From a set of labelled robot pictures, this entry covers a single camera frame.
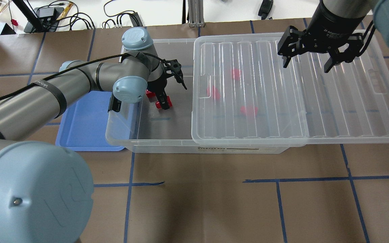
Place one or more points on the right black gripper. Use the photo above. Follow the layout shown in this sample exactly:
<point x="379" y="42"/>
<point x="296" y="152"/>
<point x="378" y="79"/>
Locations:
<point x="329" y="28"/>

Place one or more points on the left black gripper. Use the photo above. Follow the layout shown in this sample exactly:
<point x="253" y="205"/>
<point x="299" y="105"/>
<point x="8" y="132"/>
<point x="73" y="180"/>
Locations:
<point x="157" y="85"/>

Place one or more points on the red block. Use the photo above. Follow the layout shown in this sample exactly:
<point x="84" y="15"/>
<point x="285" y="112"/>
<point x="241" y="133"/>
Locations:
<point x="164" y="105"/>
<point x="249" y="111"/>
<point x="150" y="95"/>
<point x="236" y="74"/>
<point x="213" y="92"/>

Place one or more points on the clear plastic box lid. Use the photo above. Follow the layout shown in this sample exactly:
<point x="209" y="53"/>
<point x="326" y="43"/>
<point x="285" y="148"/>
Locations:
<point x="297" y="105"/>

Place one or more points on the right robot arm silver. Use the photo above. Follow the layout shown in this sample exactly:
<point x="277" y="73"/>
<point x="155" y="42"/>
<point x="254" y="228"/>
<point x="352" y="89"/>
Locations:
<point x="375" y="15"/>

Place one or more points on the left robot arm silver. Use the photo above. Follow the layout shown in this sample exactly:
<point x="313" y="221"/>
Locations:
<point x="46" y="189"/>

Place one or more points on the clear plastic storage box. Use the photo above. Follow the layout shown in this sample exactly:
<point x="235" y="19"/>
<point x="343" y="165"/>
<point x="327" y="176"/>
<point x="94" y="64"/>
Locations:
<point x="143" y="128"/>

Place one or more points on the black box latch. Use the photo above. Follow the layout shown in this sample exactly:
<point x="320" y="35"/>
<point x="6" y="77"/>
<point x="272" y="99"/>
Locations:
<point x="114" y="104"/>

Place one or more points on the blue plastic tray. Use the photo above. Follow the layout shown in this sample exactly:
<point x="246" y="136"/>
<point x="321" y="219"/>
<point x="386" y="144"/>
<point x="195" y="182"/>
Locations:
<point x="84" y="124"/>

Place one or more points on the aluminium frame post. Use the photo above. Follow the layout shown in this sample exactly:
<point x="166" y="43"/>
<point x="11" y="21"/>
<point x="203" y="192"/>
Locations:
<point x="195" y="13"/>

